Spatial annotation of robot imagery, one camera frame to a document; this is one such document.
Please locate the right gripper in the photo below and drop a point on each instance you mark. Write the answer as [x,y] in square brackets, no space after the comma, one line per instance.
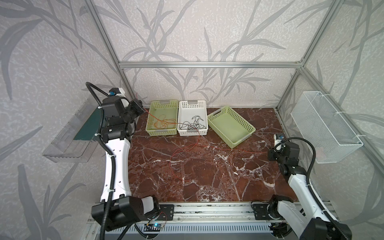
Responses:
[273,154]

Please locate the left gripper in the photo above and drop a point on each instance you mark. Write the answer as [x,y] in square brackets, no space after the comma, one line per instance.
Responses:
[135,107]

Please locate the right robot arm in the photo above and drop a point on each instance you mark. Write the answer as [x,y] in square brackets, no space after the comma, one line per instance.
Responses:
[314,221]

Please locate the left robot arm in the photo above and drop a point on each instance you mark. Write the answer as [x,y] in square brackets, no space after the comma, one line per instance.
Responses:
[114,136]

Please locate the left light green basket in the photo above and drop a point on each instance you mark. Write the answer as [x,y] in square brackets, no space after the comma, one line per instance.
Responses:
[163,118]

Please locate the light green basket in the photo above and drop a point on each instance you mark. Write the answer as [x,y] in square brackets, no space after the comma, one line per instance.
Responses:
[163,118]
[230,126]

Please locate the right light green basket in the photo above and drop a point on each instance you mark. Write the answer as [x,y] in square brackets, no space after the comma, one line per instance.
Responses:
[230,126]

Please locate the white perforated basket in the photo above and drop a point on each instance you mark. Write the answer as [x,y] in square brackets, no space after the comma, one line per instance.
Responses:
[192,118]

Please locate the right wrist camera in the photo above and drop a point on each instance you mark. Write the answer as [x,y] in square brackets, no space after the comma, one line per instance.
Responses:
[278,138]

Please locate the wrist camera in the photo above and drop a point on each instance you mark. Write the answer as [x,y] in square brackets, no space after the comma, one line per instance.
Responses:
[119,92]
[278,138]

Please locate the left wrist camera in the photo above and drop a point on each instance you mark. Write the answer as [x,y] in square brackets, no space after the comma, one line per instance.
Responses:
[119,92]

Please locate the white wire mesh basket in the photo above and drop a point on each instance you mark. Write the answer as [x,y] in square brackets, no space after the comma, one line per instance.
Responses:
[321,124]

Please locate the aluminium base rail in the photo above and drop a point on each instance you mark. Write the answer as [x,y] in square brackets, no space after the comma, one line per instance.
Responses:
[210,213]

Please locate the clear plastic wall shelf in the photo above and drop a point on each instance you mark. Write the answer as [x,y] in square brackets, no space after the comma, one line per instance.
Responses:
[76,142]

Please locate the aluminium cage frame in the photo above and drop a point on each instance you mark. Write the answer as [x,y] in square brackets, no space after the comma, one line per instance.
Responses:
[299,66]

